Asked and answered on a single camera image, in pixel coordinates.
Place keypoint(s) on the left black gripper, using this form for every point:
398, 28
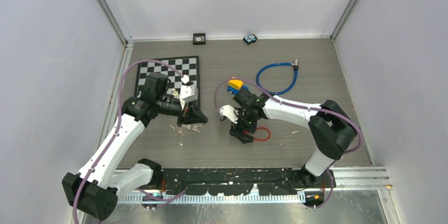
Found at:
190, 114

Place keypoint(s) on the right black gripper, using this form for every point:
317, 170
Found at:
238, 133

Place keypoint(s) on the red cable padlock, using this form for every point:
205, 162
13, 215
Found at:
261, 134

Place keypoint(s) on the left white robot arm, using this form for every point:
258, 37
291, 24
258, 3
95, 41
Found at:
95, 189

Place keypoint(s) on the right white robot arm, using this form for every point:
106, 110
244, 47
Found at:
332, 130

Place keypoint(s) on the silver key bunch right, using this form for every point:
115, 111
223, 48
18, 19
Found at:
195, 128

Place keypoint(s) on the silver key bunch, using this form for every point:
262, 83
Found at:
177, 130
195, 128

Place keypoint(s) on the silver key bunch left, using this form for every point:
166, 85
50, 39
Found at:
177, 130

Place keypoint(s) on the blue yellow toy car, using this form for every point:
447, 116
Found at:
235, 85

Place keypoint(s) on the black white chessboard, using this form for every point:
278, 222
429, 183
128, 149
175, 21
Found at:
187, 65

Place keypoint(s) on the small black square box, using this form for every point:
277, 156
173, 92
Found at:
199, 39

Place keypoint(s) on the small blue toy car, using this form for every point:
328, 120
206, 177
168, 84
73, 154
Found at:
250, 39

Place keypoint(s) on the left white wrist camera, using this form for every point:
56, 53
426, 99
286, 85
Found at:
188, 92

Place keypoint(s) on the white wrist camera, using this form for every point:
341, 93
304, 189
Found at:
188, 92
228, 112

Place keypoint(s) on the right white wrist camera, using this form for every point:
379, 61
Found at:
228, 112

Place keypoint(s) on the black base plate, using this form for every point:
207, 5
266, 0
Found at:
238, 181

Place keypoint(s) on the blue cable lock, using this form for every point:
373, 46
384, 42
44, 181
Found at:
290, 73

